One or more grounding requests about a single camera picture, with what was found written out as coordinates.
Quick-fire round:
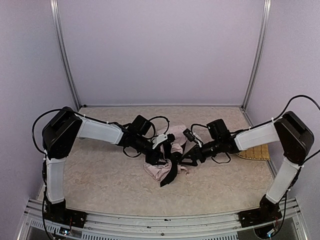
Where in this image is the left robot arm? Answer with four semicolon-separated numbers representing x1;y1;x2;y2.
31;106;169;204

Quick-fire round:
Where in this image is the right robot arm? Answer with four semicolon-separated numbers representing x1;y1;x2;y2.
180;111;315;205

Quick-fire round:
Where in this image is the woven bamboo tray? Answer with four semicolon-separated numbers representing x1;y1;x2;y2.
236;144;271;161

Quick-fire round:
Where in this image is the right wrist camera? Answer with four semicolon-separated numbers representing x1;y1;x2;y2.
182;128;203;148

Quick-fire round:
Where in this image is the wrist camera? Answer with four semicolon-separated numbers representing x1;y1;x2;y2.
182;128;203;148
151;133;175;149

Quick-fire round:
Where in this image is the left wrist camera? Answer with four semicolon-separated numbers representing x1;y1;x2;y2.
151;133;175;149

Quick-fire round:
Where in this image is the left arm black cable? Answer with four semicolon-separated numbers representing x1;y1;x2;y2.
148;115;171;136

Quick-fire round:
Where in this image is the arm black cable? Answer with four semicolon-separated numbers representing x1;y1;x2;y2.
272;93;320;123
148;115;171;136

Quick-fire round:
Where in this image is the aluminium front rail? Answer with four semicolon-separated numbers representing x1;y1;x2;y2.
14;198;310;240

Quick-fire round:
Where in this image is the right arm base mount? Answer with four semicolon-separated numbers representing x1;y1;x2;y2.
238;205;283;228

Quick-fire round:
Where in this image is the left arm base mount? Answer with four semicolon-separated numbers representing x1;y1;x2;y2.
44;204;87;228

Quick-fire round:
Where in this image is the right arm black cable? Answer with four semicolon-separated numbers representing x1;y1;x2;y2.
272;93;320;123

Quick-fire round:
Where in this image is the right aluminium frame post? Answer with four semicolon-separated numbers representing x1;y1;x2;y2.
241;0;272;112

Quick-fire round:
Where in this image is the aluminium frame post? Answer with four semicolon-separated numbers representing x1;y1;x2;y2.
49;0;81;110
241;0;272;112

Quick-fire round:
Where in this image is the left aluminium frame post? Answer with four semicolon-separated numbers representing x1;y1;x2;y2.
49;0;81;110

